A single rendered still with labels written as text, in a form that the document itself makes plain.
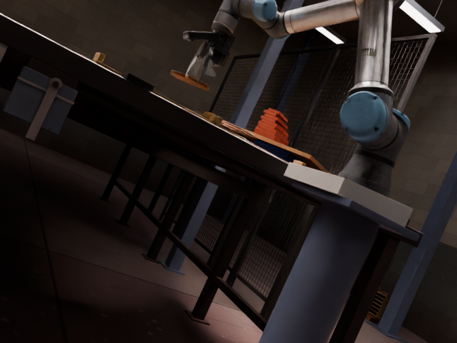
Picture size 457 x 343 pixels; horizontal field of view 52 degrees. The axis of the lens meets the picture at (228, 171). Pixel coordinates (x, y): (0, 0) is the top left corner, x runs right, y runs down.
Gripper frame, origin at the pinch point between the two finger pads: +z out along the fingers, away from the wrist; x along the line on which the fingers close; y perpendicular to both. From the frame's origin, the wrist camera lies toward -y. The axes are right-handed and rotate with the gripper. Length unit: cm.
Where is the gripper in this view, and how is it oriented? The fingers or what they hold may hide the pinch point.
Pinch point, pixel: (190, 79)
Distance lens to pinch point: 159.8
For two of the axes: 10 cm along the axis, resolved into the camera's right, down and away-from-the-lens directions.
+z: -4.4, 9.0, -0.2
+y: 7.8, 3.9, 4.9
